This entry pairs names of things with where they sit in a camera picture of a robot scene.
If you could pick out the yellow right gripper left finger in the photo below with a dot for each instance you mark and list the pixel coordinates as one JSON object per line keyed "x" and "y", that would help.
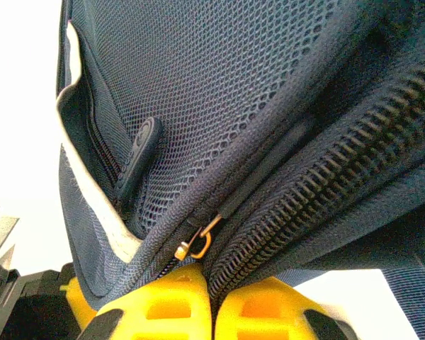
{"x": 163, "y": 294}

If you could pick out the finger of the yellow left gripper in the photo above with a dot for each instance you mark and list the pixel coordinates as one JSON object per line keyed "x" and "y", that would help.
{"x": 78, "y": 301}

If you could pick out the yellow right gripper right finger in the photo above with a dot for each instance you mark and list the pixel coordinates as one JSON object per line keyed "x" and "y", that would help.
{"x": 230, "y": 318}

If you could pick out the navy blue backpack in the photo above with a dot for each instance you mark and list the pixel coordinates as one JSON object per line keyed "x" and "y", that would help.
{"x": 233, "y": 88}

